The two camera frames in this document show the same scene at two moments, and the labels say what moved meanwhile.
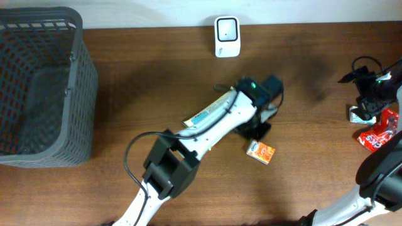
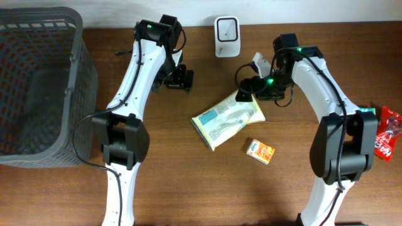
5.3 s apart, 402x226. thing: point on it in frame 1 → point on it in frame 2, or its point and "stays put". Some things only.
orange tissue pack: [260, 151] stays put
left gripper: [257, 131] → [179, 79]
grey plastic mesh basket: [48, 89] stays put
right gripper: [369, 110] → [262, 91]
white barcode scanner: [227, 36] stays put
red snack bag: [374, 138] stays put
